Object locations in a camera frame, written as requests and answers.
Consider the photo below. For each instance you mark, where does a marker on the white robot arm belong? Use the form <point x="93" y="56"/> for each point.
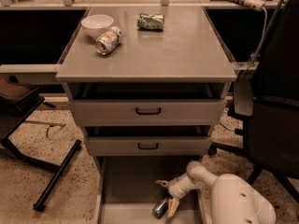
<point x="233" y="200"/>

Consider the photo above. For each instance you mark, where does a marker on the white orange soda can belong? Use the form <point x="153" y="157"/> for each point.
<point x="109" y="40"/>

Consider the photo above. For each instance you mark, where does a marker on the grey drawer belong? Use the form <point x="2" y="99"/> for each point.
<point x="146" y="140"/>
<point x="128" y="191"/>
<point x="145" y="104"/>

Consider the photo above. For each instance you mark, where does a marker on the black office chair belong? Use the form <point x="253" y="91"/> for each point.
<point x="268" y="105"/>

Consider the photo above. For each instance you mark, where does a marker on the grey drawer cabinet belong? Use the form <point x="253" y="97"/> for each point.
<point x="187" y="50"/>

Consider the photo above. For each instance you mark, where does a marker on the middle grey drawer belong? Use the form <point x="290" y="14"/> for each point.
<point x="146" y="140"/>

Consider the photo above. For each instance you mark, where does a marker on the top grey drawer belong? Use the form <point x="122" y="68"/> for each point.
<point x="145" y="104"/>

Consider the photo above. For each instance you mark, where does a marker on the bottom grey drawer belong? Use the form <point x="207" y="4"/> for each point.
<point x="128" y="191"/>

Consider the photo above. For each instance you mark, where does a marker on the blue silver redbull can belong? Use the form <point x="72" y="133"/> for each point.
<point x="161" y="207"/>

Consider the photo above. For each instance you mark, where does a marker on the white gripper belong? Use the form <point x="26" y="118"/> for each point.
<point x="177" y="188"/>

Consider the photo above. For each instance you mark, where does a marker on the white bowl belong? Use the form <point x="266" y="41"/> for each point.
<point x="95" y="25"/>

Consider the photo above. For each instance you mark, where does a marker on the black chair on left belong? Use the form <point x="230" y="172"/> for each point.
<point x="17" y="102"/>

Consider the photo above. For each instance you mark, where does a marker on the green soda can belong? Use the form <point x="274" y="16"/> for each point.
<point x="153" y="22"/>

